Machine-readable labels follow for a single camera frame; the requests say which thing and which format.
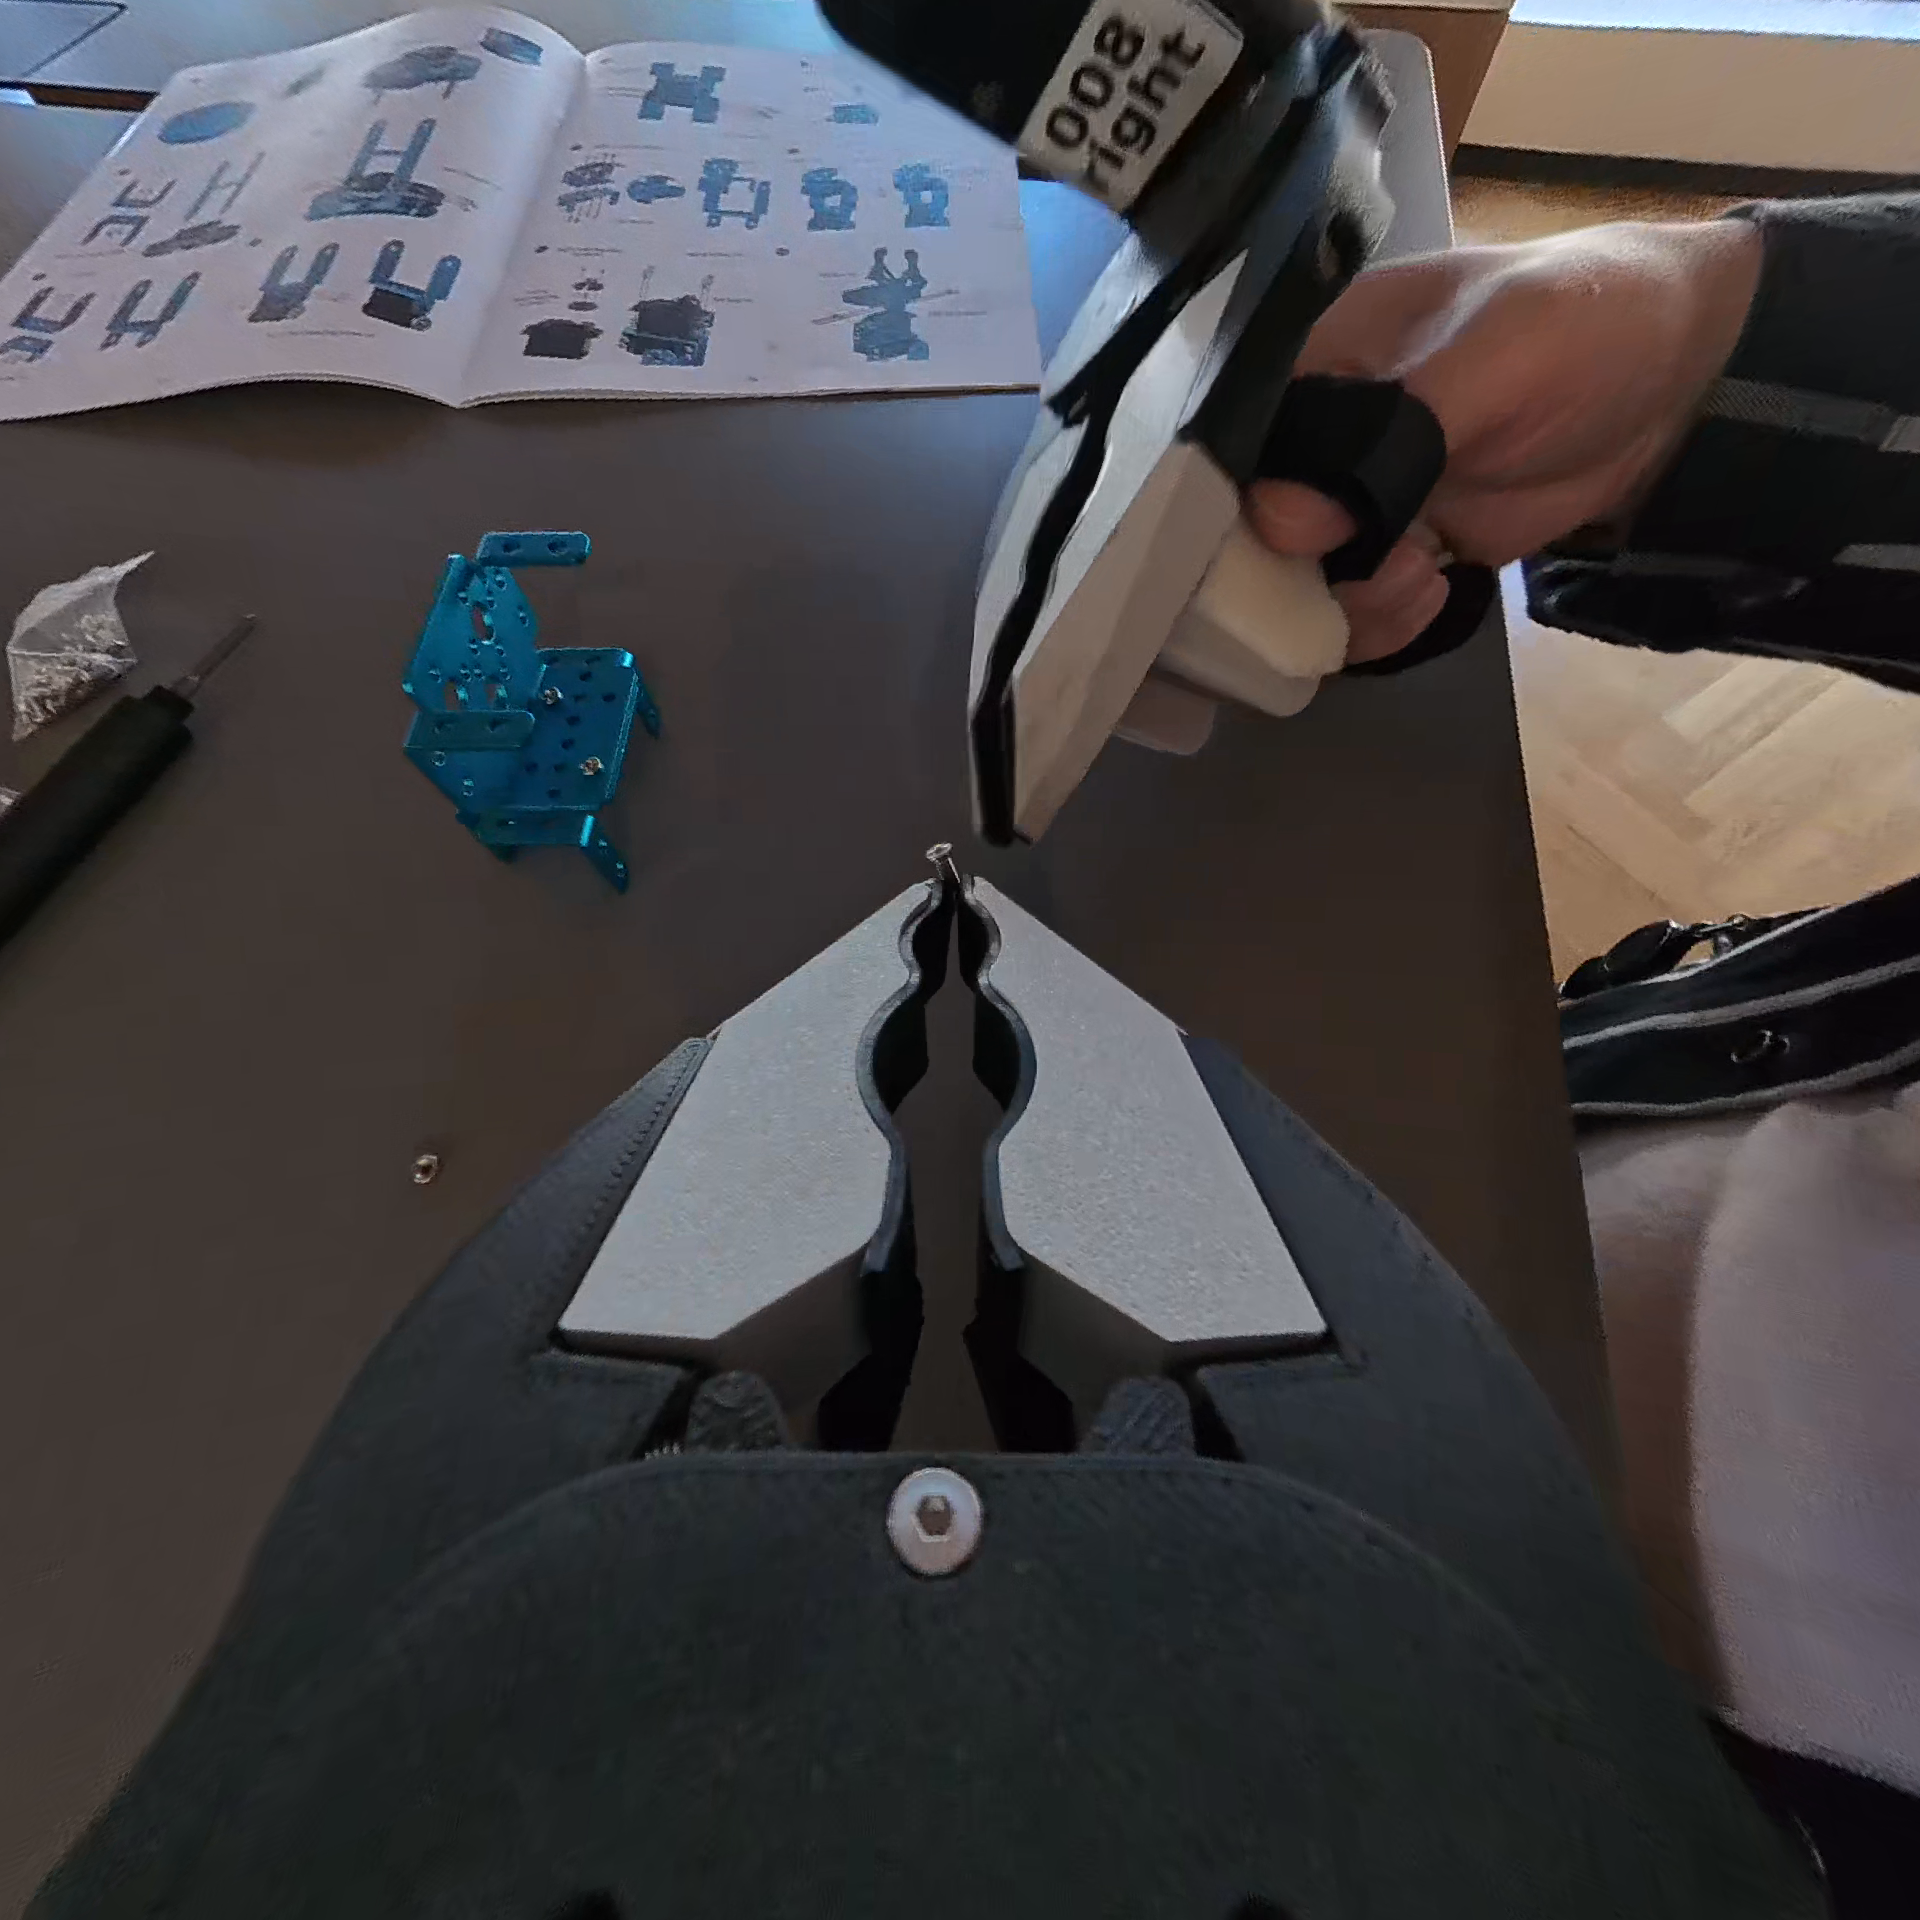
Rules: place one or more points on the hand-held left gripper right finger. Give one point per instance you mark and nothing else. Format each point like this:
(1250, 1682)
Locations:
(1155, 1184)

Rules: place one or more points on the person's dark striped jacket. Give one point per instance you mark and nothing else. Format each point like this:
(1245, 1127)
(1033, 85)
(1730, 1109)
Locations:
(1725, 1021)

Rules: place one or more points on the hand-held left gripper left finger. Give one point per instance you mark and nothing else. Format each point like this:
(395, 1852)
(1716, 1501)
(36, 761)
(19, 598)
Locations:
(750, 1184)

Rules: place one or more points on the person's right hand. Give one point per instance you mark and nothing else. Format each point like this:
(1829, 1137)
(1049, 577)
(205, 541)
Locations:
(1574, 375)

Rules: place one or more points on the clear bag of screws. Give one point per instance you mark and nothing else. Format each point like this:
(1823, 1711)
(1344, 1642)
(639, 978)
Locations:
(68, 645)

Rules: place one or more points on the person's white shirt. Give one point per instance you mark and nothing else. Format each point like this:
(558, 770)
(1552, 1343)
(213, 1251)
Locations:
(1801, 1425)

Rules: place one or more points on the open instruction booklet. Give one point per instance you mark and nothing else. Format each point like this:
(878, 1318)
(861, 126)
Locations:
(450, 331)

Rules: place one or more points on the person's dark trousers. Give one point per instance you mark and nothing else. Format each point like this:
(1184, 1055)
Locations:
(1861, 1860)

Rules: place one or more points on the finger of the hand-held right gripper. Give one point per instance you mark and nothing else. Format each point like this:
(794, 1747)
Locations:
(1141, 314)
(1110, 601)

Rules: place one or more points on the black electric screwdriver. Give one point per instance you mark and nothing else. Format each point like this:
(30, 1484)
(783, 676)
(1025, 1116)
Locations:
(91, 810)

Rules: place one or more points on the blue metal bracket assembly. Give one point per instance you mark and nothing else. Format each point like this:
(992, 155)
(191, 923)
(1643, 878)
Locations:
(510, 720)

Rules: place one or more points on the dark flat pad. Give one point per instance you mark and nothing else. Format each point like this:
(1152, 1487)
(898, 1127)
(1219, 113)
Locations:
(45, 31)

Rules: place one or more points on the grey desk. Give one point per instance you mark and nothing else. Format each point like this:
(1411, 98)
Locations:
(750, 601)

